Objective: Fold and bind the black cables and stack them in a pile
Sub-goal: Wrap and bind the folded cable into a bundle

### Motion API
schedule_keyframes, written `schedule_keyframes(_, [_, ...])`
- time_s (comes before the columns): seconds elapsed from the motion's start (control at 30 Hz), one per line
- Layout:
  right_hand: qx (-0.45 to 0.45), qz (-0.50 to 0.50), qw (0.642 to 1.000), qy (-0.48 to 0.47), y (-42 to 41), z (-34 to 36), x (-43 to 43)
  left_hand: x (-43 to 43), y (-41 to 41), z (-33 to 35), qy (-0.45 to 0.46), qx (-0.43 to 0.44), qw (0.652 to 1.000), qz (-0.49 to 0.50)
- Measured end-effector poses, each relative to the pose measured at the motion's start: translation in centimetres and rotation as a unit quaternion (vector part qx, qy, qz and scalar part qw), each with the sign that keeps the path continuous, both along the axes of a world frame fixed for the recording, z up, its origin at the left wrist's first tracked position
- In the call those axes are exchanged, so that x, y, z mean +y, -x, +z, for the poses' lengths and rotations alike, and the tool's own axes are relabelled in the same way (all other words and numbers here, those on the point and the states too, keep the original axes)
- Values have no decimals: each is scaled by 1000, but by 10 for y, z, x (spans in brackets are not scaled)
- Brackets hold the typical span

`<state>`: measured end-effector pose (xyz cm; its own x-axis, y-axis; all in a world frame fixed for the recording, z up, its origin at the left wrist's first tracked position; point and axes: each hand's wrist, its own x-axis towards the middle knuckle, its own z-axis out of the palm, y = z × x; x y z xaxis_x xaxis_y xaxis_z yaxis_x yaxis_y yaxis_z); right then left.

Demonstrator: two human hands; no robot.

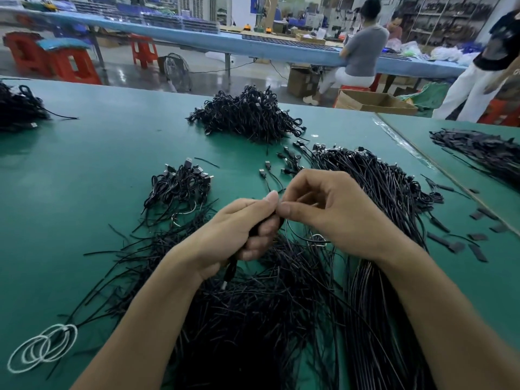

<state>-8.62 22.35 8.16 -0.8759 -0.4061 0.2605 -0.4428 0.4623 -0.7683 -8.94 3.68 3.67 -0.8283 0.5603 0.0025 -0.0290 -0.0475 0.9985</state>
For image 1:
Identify person's left hand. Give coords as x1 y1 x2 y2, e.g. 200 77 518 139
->
166 191 282 283

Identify person's right hand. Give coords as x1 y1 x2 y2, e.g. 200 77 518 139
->
276 168 407 267

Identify single black cable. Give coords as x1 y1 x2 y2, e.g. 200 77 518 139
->
218 211 284 291

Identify bundle of long black cables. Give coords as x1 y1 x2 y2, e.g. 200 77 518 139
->
276 142 446 390

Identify small cluster of knotted cables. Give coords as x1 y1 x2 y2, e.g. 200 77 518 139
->
140 157 214 228

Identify pile of black cables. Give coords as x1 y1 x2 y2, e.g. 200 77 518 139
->
57 162 350 390

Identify heap of black cables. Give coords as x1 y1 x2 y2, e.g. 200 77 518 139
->
187 85 307 145
0 81 78 131

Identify spread of straight black cables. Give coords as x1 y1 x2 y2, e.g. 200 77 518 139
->
430 128 520 192

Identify person's left forearm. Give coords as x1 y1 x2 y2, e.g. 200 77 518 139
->
71 257 203 390

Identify person's right forearm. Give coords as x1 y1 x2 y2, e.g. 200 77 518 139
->
378 243 520 390

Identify open cardboard box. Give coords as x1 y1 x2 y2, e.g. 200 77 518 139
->
335 90 418 117

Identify scattered dark tie pieces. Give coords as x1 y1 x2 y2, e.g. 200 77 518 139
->
422 174 511 263

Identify small cardboard box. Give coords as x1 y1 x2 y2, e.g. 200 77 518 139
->
287 66 322 98

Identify green bag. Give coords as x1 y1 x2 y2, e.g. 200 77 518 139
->
402 82 452 117

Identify grey floor fan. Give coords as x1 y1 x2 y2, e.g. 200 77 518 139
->
159 53 193 94

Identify red plastic stool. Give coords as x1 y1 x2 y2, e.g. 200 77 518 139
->
131 35 159 70
479 100 520 128
2 31 48 76

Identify pile of white bags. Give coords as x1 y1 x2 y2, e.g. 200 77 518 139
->
402 42 480 66

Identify long blue workbench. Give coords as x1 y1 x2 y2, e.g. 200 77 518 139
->
0 5 468 80

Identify metal storage shelf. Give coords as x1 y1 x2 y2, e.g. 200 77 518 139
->
404 0 501 47

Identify white pillar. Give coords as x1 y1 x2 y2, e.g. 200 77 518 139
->
231 0 259 29

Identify red stool with blue seat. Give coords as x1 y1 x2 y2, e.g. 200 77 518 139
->
36 38 102 85

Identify bunch of white wire rings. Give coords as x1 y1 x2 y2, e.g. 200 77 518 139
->
6 323 79 374

